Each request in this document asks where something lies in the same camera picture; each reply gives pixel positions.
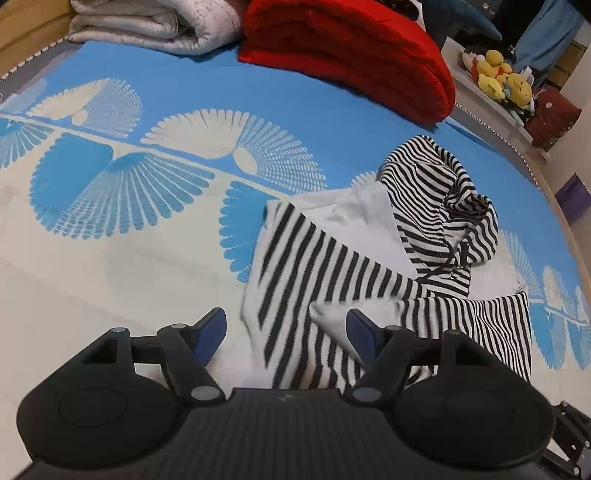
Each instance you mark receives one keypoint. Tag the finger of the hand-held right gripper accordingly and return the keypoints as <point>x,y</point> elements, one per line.
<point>570,438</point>

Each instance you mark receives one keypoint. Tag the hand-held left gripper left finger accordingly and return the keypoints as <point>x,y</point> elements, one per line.
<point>210,334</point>

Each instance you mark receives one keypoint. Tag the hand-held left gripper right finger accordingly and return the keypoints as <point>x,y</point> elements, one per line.
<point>362,334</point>

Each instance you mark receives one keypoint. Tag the black white striped garment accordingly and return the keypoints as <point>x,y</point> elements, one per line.
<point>323,263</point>

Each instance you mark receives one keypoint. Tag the blue white printed bed sheet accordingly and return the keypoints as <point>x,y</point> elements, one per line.
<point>138,258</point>

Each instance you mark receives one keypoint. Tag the purple box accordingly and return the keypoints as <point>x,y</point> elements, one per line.
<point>570,198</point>

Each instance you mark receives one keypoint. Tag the white bedside ledge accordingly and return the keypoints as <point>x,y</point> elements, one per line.
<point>466,76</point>

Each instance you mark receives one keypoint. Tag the red folded blanket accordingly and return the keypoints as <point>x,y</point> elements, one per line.
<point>351,46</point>

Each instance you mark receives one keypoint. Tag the dark red bag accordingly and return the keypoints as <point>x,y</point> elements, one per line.
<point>551,115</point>

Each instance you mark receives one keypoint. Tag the yellow plush toy bouquet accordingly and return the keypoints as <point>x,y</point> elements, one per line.
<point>503,81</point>

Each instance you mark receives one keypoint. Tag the white folded quilt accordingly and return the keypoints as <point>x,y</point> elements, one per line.
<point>152,25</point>

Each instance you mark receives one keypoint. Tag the blue plush shark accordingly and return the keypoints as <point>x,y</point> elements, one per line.
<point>461,16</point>

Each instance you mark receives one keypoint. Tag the blue hanging cloth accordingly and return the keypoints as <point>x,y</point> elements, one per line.
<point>545,34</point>

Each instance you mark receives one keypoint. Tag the wooden bed frame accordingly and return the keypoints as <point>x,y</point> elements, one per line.
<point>27,27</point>

